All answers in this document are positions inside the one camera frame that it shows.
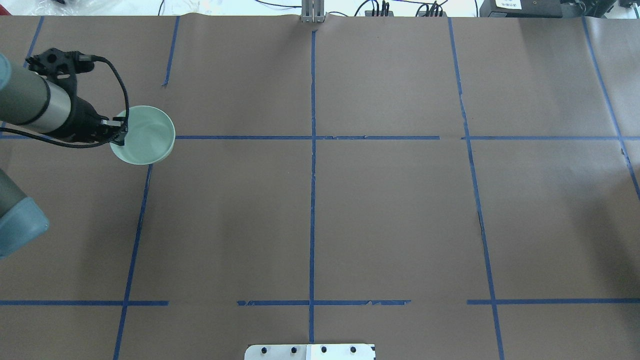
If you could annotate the left black USB hub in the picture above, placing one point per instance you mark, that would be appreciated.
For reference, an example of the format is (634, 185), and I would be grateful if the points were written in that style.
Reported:
(379, 9)

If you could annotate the black usb hub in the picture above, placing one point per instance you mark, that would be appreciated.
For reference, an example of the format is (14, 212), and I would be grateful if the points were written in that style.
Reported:
(430, 10)
(379, 9)

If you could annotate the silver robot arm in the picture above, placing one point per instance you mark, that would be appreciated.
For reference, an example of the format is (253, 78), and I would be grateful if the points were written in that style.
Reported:
(41, 102)

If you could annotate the white camera mast stand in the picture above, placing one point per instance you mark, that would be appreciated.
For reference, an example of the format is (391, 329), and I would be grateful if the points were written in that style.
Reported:
(327, 351)

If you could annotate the aluminium frame post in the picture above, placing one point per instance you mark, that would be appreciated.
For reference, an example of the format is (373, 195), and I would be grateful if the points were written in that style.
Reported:
(313, 11)

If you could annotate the right black USB hub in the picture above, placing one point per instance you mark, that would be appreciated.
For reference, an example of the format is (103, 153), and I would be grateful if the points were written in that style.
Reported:
(430, 10)

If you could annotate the black mini computer box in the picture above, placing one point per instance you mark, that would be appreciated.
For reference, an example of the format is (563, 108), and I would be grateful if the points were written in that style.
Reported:
(521, 9)

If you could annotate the mint green bowl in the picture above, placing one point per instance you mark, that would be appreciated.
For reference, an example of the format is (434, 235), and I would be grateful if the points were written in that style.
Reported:
(150, 138)

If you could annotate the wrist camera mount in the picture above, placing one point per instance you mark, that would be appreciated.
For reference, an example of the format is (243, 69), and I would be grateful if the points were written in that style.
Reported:
(61, 67)

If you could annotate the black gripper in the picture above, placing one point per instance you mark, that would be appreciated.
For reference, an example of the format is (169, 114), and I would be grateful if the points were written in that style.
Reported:
(81, 119)

